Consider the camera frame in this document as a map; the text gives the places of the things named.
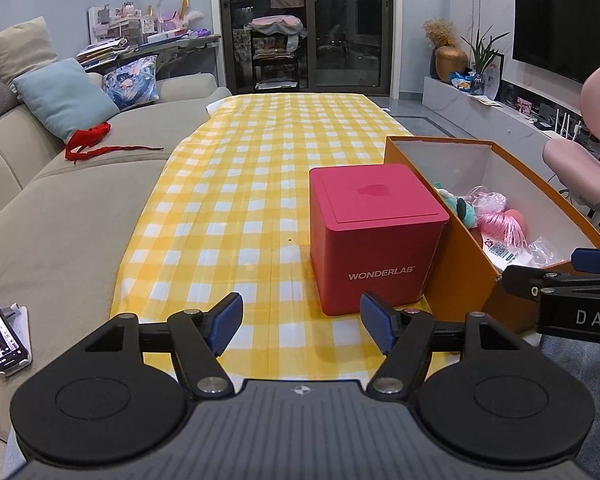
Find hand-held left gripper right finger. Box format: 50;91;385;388
359;291;526;396

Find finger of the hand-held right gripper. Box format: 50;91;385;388
501;247;600;306

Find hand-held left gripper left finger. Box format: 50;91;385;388
82;291;244;396

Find clear plastic bag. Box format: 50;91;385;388
525;237;567;267

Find pink round plush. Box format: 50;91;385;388
505;207;529;233

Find white card packet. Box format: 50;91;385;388
480;237;533;273

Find pink tinsel pom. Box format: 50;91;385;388
480;212;528;249

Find orange cardboard box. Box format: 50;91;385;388
382;135;600;336

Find teal plush doll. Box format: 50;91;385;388
432;182;481;228

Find red cube box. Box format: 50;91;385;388
309;162;451;317

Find pink chair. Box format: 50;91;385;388
542;59;600;226

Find white router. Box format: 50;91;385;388
550;105;581;141

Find yellow checked tablecloth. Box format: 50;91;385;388
109;92;481;381

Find white television cabinet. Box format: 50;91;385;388
422;77;600;181

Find white phone stand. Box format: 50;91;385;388
0;302;33;378

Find beige sofa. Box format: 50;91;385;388
0;40;233;441

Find red cloth strip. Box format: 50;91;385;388
64;121;165;162

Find potted green plant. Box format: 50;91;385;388
460;25;511;96

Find golden vase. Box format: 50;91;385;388
435;45;468;83

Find printed blue pillow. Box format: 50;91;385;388
101;55;160;111

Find dark shelf rack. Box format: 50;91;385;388
250;25;301;93

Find light blue pillow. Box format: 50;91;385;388
12;57;121;143

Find dried flowers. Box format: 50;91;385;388
422;19;456;48

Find cluttered desk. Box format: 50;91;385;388
77;34;222;81

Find stack of books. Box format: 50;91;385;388
77;42;131;68

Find glass sliding door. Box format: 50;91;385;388
217;0;396;96

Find pink cushion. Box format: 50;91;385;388
250;16;308;39

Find white desk organiser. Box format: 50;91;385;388
87;5;146;46

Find beige pillow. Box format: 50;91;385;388
0;16;58;86

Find wall television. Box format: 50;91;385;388
511;0;600;86

